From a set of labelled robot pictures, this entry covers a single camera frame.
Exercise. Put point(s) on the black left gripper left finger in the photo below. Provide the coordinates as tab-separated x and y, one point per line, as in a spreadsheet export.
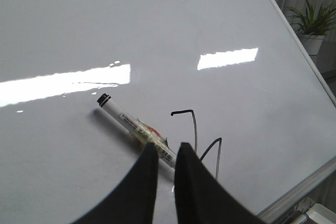
133	200

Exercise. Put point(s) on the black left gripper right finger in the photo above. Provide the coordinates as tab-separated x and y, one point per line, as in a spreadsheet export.
199	198

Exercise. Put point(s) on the white whiteboard marker pen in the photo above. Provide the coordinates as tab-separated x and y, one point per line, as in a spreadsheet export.
136	129

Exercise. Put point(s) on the large white whiteboard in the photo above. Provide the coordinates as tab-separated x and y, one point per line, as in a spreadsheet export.
228	74

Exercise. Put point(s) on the red magnet in plastic wrap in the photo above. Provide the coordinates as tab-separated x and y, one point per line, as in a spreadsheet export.
154	131

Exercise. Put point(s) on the white box lower right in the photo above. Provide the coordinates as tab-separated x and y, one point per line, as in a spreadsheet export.
317	214

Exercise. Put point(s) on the green potted plant white pot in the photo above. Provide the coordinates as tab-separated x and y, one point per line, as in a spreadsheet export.
312	24

